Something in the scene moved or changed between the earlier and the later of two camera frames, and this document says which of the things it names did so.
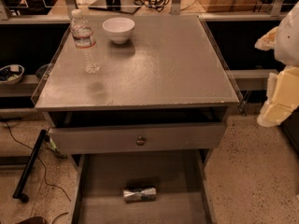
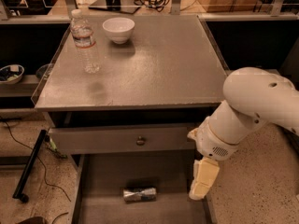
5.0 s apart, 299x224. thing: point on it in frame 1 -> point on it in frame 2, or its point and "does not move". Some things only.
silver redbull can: (140, 194) does not move
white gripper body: (289, 42) -> (210, 142)
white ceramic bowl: (119, 28) does not move
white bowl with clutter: (11, 74) does not move
